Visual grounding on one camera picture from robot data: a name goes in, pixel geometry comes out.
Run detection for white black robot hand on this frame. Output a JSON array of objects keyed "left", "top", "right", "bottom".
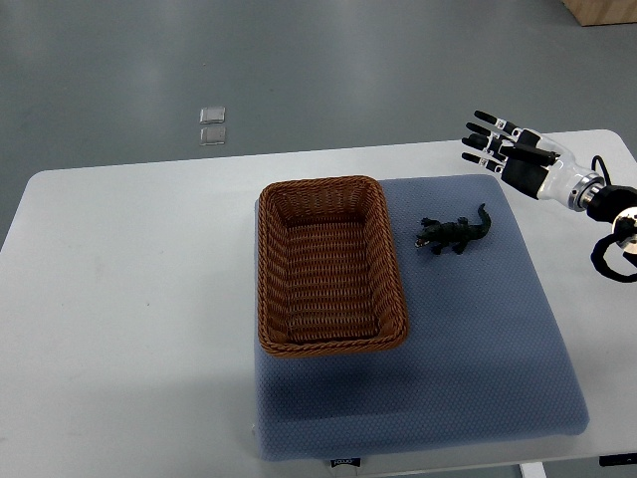
[{"left": 462, "top": 111, "right": 608, "bottom": 212}]

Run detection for dark toy crocodile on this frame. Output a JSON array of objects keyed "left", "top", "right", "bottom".
[{"left": 414, "top": 203, "right": 492, "bottom": 255}]

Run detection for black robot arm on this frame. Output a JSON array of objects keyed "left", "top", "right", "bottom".
[{"left": 586, "top": 185, "right": 636, "bottom": 284}]

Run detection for brown wicker basket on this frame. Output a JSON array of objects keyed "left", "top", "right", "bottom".
[{"left": 256, "top": 175, "right": 409, "bottom": 359}]

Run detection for wooden box corner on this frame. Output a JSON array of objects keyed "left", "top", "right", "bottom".
[{"left": 562, "top": 0, "right": 636, "bottom": 27}]

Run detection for blue foam cushion mat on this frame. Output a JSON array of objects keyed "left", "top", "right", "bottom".
[{"left": 255, "top": 174, "right": 589, "bottom": 461}]

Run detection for black table control panel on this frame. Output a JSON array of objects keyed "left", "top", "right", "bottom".
[{"left": 598, "top": 453, "right": 637, "bottom": 467}]

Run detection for upper metal floor plate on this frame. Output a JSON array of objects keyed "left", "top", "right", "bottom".
[{"left": 199, "top": 106, "right": 226, "bottom": 124}]

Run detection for black cable loop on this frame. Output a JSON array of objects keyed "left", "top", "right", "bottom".
[{"left": 589, "top": 154, "right": 614, "bottom": 187}]

